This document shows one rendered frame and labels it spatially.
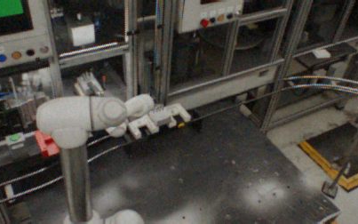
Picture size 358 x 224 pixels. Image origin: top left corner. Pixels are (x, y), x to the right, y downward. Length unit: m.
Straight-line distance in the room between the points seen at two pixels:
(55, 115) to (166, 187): 0.95
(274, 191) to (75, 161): 1.21
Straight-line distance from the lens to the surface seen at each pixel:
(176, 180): 2.14
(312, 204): 2.25
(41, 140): 2.01
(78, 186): 1.53
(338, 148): 3.66
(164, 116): 2.14
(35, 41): 1.78
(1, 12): 1.67
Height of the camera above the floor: 2.37
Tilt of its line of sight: 43 degrees down
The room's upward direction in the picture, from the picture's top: 6 degrees clockwise
